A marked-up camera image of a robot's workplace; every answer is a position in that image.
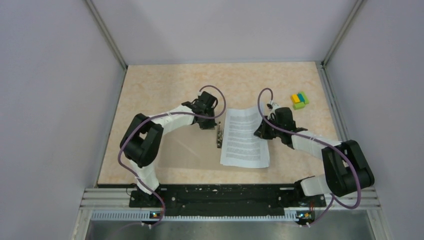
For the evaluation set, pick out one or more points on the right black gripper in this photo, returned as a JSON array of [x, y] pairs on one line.
[[261, 132]]

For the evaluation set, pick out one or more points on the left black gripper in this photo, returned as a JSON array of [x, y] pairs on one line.
[[210, 125]]

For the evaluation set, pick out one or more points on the white printed paper stack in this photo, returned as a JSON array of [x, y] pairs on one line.
[[240, 147]]

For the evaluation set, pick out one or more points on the brown paper folder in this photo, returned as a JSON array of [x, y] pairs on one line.
[[189, 147]]

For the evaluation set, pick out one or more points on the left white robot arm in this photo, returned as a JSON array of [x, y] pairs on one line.
[[140, 144]]

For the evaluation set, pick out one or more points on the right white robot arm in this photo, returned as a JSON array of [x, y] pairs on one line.
[[345, 166]]

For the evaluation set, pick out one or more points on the metal folder clip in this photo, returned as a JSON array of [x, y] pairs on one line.
[[219, 135]]

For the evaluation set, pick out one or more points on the green block short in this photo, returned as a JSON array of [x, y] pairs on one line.
[[299, 105]]

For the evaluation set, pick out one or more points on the yellow block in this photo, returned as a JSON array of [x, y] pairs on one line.
[[295, 99]]

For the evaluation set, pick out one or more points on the teal block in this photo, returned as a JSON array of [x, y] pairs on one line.
[[301, 97]]

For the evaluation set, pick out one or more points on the green block long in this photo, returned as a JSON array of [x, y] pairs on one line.
[[307, 100]]

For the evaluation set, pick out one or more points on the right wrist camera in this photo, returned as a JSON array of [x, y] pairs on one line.
[[272, 106]]

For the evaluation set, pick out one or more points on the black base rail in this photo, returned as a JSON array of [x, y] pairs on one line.
[[219, 200]]

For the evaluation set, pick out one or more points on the white slotted cable duct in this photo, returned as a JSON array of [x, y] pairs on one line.
[[147, 216]]

